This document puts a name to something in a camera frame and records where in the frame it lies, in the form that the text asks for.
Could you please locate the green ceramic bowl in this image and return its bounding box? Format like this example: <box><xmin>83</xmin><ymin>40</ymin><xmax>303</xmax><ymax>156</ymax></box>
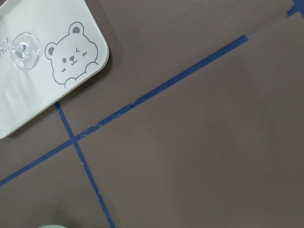
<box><xmin>38</xmin><ymin>224</ymin><xmax>67</xmax><ymax>228</ymax></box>

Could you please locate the white bear tray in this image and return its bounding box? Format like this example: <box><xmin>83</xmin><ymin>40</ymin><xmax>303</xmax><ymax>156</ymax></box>
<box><xmin>0</xmin><ymin>0</ymin><xmax>109</xmax><ymax>138</ymax></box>

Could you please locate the clear wine glass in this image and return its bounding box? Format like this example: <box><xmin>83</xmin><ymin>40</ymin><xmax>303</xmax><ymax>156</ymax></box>
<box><xmin>0</xmin><ymin>32</ymin><xmax>41</xmax><ymax>70</ymax></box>

